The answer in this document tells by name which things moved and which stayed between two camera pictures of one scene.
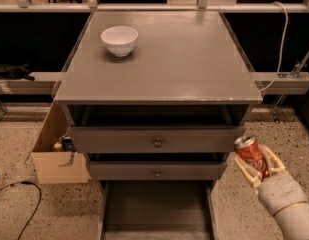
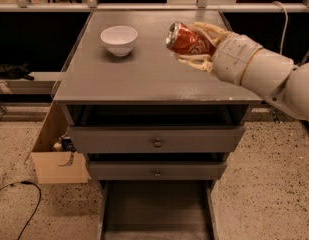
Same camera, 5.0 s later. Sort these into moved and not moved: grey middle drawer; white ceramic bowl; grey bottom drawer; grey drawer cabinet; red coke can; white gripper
Moved: white gripper; red coke can
Not moved: white ceramic bowl; grey middle drawer; grey bottom drawer; grey drawer cabinet
